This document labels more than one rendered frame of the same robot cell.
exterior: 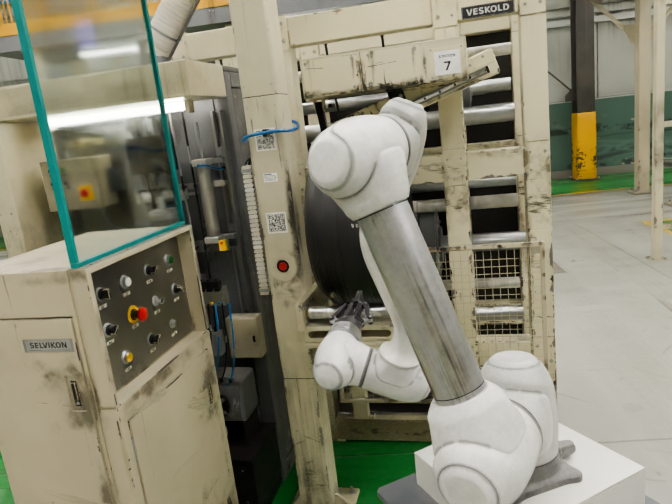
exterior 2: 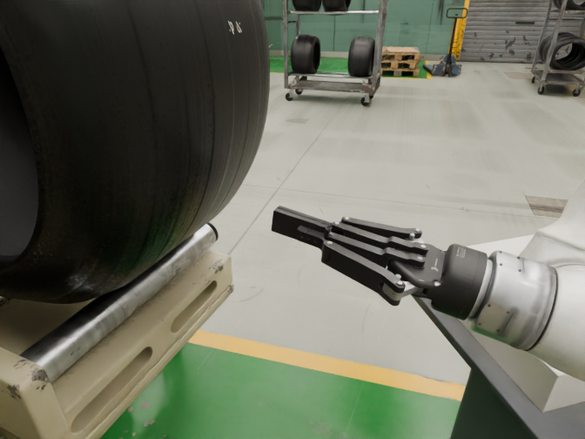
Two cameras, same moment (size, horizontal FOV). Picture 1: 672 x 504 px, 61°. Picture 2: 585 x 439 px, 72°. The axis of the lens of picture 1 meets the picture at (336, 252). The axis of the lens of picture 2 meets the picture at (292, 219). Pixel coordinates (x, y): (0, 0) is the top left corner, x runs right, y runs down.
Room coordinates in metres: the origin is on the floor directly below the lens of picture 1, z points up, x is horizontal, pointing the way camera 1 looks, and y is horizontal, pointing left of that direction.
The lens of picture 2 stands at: (1.59, 0.37, 1.25)
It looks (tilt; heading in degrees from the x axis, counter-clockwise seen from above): 28 degrees down; 279
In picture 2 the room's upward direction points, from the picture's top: straight up
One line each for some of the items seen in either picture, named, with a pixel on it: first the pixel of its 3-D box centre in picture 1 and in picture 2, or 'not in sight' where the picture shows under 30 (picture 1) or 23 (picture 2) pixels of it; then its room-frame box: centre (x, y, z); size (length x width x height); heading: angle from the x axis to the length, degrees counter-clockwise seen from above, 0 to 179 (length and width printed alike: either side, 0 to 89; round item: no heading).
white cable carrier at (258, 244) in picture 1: (259, 230); not in sight; (2.04, 0.27, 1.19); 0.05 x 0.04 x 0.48; 165
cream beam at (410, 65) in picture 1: (386, 70); not in sight; (2.26, -0.27, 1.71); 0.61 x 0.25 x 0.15; 75
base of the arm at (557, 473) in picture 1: (529, 456); not in sight; (1.12, -0.37, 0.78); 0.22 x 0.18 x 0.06; 105
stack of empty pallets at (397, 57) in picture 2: not in sight; (398, 60); (0.83, -8.88, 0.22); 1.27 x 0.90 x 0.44; 84
